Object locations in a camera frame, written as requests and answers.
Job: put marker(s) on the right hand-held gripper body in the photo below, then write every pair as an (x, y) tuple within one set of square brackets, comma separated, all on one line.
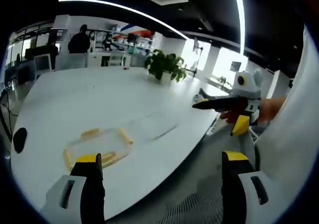
[(249, 87)]

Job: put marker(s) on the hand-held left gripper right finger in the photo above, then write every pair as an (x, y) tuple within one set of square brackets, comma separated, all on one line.
[(234, 184)]

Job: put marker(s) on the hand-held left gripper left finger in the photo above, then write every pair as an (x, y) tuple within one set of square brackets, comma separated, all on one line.
[(82, 184)]

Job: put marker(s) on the clear box with yellow buckles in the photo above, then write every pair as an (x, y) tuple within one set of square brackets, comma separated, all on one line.
[(99, 146)]

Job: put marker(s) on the person's right hand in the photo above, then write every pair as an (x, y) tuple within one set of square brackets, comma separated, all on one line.
[(272, 109)]

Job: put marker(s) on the person's white shirt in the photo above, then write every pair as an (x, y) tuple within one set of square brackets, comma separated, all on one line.
[(291, 109)]

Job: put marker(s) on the potted green plant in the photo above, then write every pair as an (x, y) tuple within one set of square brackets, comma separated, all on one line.
[(164, 64)]

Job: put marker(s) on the ceiling light strip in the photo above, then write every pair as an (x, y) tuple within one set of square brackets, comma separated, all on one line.
[(129, 9), (239, 17)]

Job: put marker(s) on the black oval table grommet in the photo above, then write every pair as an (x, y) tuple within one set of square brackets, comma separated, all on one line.
[(20, 139)]

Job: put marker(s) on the white storage shelf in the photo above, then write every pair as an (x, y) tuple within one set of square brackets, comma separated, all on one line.
[(139, 43)]

